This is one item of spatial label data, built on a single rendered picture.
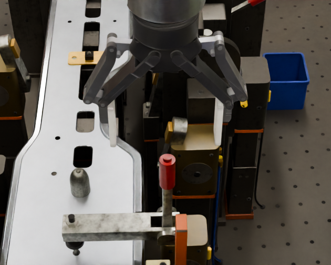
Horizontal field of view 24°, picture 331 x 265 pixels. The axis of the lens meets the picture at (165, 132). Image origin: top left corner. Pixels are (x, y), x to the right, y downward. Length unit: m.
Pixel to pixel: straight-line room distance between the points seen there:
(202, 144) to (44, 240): 0.29
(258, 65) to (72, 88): 0.35
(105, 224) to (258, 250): 0.52
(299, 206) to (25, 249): 0.67
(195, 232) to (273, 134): 0.68
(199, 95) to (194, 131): 0.06
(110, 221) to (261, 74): 0.41
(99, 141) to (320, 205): 0.55
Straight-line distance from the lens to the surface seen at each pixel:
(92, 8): 1.68
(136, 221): 1.14
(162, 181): 1.06
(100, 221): 1.14
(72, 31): 1.59
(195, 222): 1.17
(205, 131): 1.27
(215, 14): 1.36
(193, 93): 1.26
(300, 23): 2.13
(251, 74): 1.36
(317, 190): 1.70
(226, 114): 0.97
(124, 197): 1.26
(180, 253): 1.00
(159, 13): 0.82
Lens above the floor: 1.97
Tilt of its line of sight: 45 degrees down
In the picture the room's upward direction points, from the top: straight up
